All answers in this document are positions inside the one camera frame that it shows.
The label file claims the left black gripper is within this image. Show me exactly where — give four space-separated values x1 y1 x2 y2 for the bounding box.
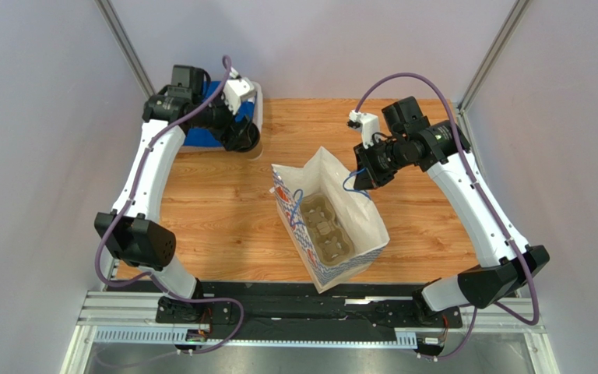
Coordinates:
192 86 252 152

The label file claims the black plastic cup lid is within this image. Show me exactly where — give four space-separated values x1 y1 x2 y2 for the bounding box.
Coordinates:
230 122 260 153

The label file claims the blue checkered paper bag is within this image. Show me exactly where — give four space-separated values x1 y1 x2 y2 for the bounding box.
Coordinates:
271 147 390 293

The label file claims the grey pulp cup carrier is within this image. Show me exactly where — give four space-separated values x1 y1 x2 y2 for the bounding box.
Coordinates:
300 193 355 266

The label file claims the brown paper coffee cup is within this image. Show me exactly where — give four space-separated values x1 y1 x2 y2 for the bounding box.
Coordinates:
244 143 263 161

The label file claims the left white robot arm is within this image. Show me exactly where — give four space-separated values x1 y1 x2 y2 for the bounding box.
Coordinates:
94 65 260 315

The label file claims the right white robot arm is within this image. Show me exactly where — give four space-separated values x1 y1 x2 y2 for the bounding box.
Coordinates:
347 97 550 316

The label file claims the blue folded towel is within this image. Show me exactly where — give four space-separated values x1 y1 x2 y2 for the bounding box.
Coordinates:
181 95 260 153

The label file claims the white plastic basket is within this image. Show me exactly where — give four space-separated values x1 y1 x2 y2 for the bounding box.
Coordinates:
179 81 264 153

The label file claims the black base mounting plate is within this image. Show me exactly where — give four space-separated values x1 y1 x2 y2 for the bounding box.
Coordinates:
121 280 465 344

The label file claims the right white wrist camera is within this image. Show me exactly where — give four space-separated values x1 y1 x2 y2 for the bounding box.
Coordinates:
346 110 382 149

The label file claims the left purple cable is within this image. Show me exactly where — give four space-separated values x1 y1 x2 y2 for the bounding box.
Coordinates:
89 55 244 364

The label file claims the purple cable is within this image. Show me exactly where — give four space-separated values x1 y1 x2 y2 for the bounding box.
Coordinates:
89 55 244 364
354 72 540 362

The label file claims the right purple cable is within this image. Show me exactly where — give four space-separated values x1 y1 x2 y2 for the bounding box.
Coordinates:
354 72 540 362

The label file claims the aluminium rail frame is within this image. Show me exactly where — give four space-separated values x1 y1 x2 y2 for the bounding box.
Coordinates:
77 291 558 373

